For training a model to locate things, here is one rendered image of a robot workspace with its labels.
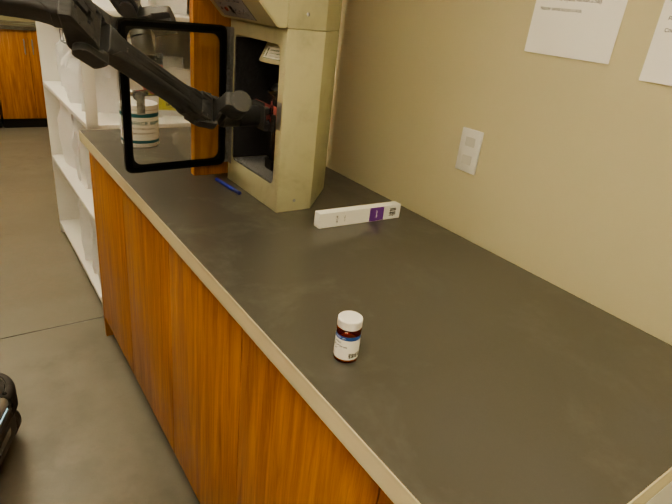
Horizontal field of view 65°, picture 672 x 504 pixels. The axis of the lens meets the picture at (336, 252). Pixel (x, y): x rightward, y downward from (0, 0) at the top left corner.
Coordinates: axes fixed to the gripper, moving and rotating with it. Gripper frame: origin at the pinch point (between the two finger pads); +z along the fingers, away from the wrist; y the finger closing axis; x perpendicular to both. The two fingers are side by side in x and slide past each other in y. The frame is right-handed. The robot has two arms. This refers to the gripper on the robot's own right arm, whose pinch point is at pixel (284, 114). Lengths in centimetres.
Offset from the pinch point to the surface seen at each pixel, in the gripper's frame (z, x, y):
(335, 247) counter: -6.1, 23.8, -39.8
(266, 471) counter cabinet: -36, 59, -64
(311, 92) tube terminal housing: -1.0, -8.8, -15.2
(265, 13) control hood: -14.4, -26.4, -14.2
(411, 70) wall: 33.9, -14.7, -12.9
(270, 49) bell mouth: -6.8, -17.6, -2.7
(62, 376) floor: -61, 116, 63
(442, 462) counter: -30, 24, -102
